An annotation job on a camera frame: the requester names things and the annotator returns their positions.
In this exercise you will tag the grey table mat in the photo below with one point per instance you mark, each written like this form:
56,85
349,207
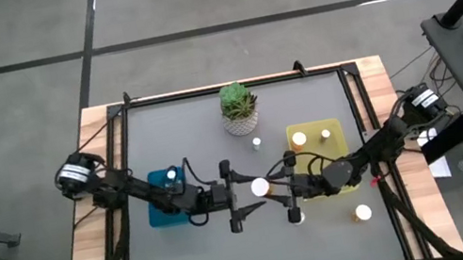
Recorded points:
234,254

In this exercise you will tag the black aluminium table frame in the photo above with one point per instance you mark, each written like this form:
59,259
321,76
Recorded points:
187,95

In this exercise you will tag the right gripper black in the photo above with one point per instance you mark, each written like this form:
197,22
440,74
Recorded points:
308,185

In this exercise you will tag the large white plastic bottle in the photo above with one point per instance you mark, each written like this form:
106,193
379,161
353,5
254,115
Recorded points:
303,219

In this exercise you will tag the white triangle-patterned plant pot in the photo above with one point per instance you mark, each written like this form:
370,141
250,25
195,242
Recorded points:
241,127

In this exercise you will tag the green succulent plant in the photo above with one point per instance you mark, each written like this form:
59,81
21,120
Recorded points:
236,100

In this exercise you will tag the blue plastic bin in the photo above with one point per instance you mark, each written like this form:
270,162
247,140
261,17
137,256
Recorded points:
159,219

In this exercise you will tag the small green pill vial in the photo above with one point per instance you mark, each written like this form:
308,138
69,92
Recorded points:
257,143

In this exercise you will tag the yellow plastic bin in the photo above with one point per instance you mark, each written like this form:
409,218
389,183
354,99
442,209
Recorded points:
334,140

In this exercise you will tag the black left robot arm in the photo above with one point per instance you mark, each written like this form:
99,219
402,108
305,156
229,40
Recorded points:
137,192

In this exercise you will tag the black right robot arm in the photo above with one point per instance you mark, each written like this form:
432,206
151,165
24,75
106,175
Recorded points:
382,141

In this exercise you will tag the small teal pill vial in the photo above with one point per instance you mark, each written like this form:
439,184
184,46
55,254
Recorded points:
171,175

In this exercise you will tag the white paper sheet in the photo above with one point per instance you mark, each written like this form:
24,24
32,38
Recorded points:
439,167

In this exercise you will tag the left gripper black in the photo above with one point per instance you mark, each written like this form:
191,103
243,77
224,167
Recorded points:
219,198

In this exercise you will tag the black cart base bar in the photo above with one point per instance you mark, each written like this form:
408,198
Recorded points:
452,134

